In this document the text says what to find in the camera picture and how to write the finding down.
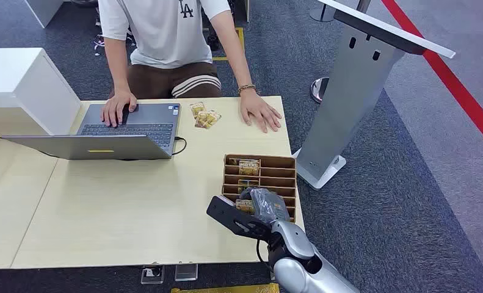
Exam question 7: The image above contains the person's right hand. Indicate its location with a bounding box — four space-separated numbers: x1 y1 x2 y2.
100 91 139 129

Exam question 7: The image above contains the person's left hand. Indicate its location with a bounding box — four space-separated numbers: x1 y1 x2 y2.
239 91 283 134

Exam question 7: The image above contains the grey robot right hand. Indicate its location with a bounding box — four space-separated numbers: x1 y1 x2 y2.
239 187 291 225

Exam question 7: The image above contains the gold hotel card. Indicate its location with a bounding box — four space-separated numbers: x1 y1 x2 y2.
235 198 256 215
237 179 261 194
205 109 222 126
238 159 261 176
189 101 207 119
194 111 214 130

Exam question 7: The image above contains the cardboard card holder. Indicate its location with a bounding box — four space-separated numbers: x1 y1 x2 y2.
221 153 297 223

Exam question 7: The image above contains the person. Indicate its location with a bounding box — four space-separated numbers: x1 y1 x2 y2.
97 0 283 134

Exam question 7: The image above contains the grey laptop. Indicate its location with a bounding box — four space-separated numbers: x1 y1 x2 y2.
2 103 182 161

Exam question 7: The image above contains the chrome stanchion base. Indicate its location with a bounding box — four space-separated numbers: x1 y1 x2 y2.
310 76 330 104

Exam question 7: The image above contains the grey kiosk stand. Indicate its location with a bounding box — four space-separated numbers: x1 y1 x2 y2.
291 0 457 191

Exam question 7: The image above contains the yellow patterned board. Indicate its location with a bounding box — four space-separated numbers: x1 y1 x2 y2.
170 283 281 293

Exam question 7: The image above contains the white box cabinet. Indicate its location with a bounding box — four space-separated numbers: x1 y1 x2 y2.
0 48 83 137

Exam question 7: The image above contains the red barrier belt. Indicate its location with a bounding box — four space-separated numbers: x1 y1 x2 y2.
380 0 483 157

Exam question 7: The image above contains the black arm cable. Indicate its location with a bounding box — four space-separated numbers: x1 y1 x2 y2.
256 238 275 272

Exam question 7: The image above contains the clear plastic table bracket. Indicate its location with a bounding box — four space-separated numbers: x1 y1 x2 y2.
174 262 199 283
140 264 165 286

